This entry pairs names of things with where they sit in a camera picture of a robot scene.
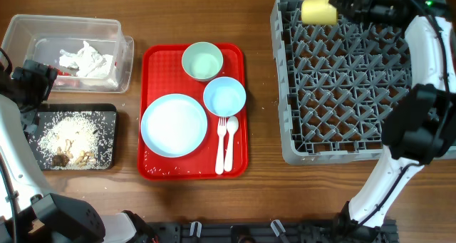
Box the green small plate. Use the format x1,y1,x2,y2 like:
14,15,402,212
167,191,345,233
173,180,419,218
181,42,224,81

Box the yellow plastic cup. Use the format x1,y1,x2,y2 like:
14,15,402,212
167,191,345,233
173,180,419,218
301,0,338,25

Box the clear plastic bin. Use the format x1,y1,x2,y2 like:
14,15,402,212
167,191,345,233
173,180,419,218
1,14,134,93

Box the food scraps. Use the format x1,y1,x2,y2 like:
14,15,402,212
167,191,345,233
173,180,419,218
30,110,115,170

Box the white napkin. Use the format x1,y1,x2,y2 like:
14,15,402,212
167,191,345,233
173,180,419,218
58,41,118,87

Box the white plastic fork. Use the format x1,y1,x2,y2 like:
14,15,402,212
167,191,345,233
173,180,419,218
215,117,227,175

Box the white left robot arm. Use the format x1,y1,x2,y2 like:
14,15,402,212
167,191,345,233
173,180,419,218
1,60,140,242

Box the white plastic spoon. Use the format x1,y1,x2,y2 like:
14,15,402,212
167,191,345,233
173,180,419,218
224,116,239,172

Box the red snack wrapper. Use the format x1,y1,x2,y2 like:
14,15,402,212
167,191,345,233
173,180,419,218
58,70,73,76

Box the red serving tray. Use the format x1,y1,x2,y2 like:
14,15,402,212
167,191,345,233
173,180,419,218
137,44,249,180

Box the light blue dinner plate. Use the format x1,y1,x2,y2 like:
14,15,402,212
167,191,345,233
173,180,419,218
140,93,208,158

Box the black plastic tray bin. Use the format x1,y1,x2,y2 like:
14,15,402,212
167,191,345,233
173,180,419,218
26,103,118,172

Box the light blue bowl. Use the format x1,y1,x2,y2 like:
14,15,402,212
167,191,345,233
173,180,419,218
203,76,247,117

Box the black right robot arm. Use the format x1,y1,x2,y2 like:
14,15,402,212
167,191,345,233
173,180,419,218
319,0,455,242

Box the grey dishwasher rack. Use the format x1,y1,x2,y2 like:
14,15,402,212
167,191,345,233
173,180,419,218
270,0,412,165

